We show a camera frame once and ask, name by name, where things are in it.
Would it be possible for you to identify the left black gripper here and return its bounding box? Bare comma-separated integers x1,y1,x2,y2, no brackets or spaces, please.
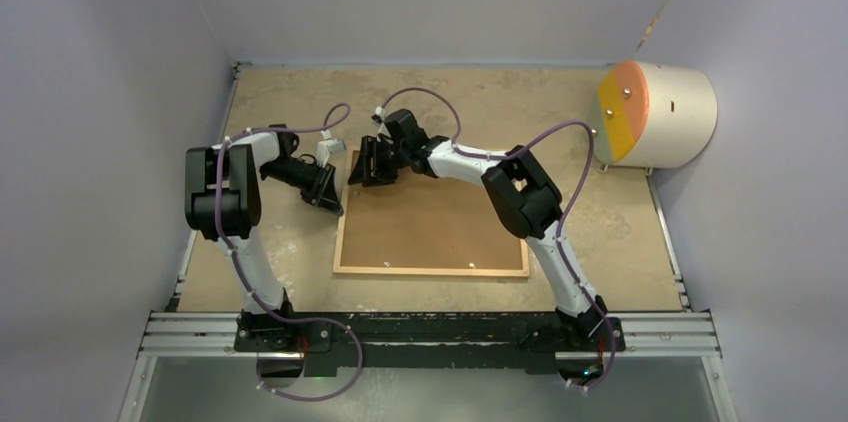
261,159,343,215

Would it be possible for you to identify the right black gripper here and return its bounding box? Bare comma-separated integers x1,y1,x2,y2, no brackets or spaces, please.
349,136,409,189

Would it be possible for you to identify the light wooden picture frame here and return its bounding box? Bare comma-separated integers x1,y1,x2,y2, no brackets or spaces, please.
331,149,531,280

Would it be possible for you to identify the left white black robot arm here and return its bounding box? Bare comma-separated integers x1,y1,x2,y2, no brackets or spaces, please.
184,124,344,351

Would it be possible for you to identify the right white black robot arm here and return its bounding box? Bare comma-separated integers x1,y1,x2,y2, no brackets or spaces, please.
348,108,615,349

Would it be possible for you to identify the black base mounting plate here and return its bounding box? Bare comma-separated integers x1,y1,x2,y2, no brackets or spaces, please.
234,311,626,379

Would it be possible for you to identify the white cylinder with coloured face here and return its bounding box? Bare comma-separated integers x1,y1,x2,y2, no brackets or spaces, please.
589,60,718,169

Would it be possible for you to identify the aluminium rail frame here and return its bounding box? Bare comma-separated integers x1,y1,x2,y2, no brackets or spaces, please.
120,308,738,421

